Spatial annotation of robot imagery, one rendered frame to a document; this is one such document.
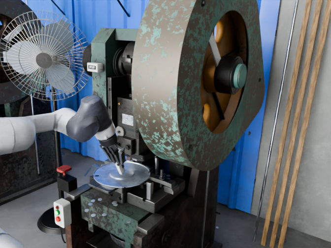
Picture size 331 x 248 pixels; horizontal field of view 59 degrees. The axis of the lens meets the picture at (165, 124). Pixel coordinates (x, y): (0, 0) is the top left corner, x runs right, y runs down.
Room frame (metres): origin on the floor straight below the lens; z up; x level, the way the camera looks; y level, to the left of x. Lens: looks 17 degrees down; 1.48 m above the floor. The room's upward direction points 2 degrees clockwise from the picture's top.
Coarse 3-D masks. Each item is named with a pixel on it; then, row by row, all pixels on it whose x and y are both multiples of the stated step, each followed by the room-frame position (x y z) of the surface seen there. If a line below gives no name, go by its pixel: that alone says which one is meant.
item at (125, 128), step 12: (120, 96) 1.47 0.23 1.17; (120, 108) 1.44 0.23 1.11; (132, 108) 1.40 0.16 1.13; (120, 120) 1.44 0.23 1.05; (132, 120) 1.40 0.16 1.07; (120, 132) 1.43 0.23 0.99; (132, 132) 1.40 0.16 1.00; (120, 144) 1.40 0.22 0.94; (132, 144) 1.37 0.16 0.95; (144, 144) 1.41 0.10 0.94
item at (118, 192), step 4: (92, 184) 1.26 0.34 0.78; (96, 184) 1.27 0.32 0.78; (96, 188) 1.24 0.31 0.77; (100, 188) 1.23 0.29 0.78; (104, 188) 1.23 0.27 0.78; (108, 188) 1.23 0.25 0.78; (112, 188) 1.23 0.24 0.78; (116, 188) 1.24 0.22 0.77; (120, 188) 1.32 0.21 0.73; (124, 188) 1.32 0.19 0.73; (128, 188) 1.34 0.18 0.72; (104, 192) 1.21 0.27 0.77; (108, 192) 1.20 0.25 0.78; (112, 192) 1.35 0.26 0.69; (116, 192) 1.33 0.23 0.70; (120, 192) 1.32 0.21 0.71; (124, 192) 1.32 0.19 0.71; (112, 196) 1.35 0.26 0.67; (116, 196) 1.33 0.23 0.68; (120, 196) 1.32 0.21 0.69; (124, 196) 1.32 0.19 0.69; (116, 200) 1.33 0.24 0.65; (120, 200) 1.32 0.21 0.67; (124, 200) 1.32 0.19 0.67
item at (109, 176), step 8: (104, 168) 1.44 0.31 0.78; (112, 168) 1.44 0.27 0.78; (128, 168) 1.45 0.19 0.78; (136, 168) 1.45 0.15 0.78; (144, 168) 1.46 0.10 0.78; (104, 176) 1.35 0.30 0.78; (112, 176) 1.34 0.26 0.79; (120, 176) 1.34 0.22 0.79; (128, 176) 1.35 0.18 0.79; (136, 176) 1.36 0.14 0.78; (144, 176) 1.36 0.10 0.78; (104, 184) 1.27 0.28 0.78; (112, 184) 1.27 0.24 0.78; (120, 184) 1.27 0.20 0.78; (128, 184) 1.28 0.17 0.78; (136, 184) 1.28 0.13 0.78
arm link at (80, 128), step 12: (96, 96) 1.08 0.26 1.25; (84, 108) 1.03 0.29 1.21; (96, 108) 1.05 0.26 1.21; (72, 120) 1.02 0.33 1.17; (84, 120) 1.01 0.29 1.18; (96, 120) 1.03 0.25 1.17; (108, 120) 1.10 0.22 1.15; (72, 132) 0.99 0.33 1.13; (84, 132) 1.00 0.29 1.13; (96, 132) 1.03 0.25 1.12
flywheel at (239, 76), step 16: (224, 16) 1.34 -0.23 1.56; (240, 16) 1.40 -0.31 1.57; (224, 32) 1.35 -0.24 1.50; (240, 32) 1.46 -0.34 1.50; (208, 48) 1.23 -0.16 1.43; (224, 48) 1.36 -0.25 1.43; (240, 48) 1.49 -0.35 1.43; (208, 64) 1.21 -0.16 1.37; (224, 64) 1.18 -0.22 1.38; (240, 64) 1.19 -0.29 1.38; (208, 80) 1.20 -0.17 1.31; (224, 80) 1.16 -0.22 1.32; (240, 80) 1.18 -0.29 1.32; (208, 96) 1.26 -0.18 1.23; (224, 96) 1.41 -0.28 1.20; (240, 96) 1.48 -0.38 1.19; (208, 112) 1.29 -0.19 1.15; (224, 112) 1.43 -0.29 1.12; (208, 128) 1.28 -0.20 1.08; (224, 128) 1.35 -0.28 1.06
